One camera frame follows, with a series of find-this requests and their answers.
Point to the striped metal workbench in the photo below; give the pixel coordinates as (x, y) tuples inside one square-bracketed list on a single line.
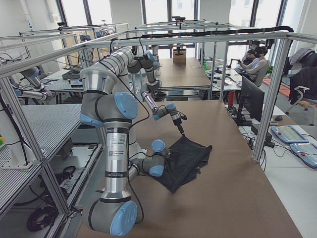
[(52, 125)]

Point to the black computer monitor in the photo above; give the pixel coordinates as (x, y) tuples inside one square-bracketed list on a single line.
[(252, 99)]

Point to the seated person with headset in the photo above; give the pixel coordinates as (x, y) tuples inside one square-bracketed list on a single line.
[(256, 70)]

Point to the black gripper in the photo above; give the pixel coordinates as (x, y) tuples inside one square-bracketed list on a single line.
[(177, 122), (172, 157)]

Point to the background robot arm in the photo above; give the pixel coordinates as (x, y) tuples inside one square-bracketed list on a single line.
[(40, 92)]

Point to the blue teach pendant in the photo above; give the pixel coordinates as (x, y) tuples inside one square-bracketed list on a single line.
[(307, 152), (288, 134)]

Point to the cardboard box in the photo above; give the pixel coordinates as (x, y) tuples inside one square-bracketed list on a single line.
[(179, 56)]

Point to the black graphic t-shirt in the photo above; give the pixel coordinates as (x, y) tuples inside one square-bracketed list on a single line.
[(192, 157)]

